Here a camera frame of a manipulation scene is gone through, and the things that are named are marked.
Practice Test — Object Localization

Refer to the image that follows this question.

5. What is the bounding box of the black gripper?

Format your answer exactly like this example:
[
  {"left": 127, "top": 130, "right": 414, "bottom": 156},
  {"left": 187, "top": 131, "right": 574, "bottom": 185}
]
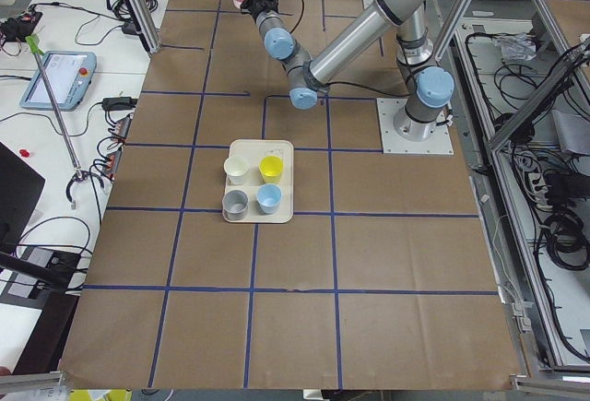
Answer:
[{"left": 242, "top": 0, "right": 278, "bottom": 17}]

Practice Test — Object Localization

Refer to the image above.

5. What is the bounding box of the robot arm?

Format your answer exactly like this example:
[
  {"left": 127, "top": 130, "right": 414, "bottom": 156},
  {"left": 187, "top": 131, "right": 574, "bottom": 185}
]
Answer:
[{"left": 233, "top": 0, "right": 454, "bottom": 142}]

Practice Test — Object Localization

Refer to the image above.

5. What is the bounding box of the yellow plastic cup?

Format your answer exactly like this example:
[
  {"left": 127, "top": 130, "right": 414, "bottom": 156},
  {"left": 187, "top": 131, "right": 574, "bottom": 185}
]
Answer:
[{"left": 259, "top": 155, "right": 284, "bottom": 183}]

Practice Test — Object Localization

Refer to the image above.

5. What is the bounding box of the pale green plastic cup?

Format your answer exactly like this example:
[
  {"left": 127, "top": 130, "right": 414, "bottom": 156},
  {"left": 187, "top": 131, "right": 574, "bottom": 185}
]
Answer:
[{"left": 223, "top": 155, "right": 250, "bottom": 185}]

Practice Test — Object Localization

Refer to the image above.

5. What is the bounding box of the blue plastic cup on tray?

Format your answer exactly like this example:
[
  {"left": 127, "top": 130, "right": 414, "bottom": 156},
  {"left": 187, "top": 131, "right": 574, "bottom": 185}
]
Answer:
[{"left": 256, "top": 183, "right": 282, "bottom": 215}]

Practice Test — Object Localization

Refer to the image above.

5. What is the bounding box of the grey plastic cup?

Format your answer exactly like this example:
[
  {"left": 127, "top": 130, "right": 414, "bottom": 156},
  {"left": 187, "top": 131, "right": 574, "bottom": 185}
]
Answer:
[{"left": 222, "top": 190, "right": 249, "bottom": 222}]

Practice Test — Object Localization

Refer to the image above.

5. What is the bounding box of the cream plastic tray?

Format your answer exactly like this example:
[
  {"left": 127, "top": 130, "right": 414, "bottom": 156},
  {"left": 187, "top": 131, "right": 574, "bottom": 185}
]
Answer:
[{"left": 222, "top": 139, "right": 294, "bottom": 224}]

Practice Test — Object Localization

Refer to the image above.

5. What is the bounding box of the black power adapter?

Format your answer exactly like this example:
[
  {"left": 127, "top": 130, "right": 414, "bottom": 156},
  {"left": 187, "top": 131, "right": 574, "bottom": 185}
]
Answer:
[{"left": 101, "top": 97, "right": 137, "bottom": 112}]

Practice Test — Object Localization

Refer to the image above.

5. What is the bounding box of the teach pendant tablet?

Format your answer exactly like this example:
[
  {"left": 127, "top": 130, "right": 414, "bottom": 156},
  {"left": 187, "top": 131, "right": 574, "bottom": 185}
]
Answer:
[{"left": 20, "top": 51, "right": 97, "bottom": 112}]

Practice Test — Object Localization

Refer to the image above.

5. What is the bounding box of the long metal rod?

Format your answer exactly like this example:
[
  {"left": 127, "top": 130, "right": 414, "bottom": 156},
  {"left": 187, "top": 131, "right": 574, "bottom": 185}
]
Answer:
[{"left": 32, "top": 51, "right": 84, "bottom": 182}]

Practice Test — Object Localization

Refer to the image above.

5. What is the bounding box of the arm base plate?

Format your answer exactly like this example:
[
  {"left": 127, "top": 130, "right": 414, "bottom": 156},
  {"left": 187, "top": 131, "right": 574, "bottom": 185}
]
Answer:
[{"left": 376, "top": 98, "right": 454, "bottom": 156}]

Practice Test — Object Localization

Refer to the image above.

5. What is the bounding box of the green plastic handle tool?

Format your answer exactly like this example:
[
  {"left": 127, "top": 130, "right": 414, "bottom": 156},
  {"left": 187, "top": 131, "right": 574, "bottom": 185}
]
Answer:
[{"left": 25, "top": 34, "right": 44, "bottom": 56}]

